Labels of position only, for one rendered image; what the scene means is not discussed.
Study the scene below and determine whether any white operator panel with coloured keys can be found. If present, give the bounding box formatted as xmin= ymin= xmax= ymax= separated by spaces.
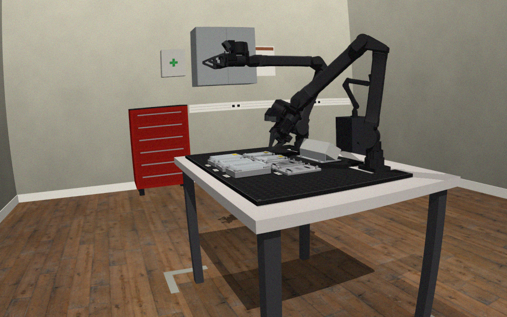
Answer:
xmin=297 ymin=138 xmax=341 ymax=163

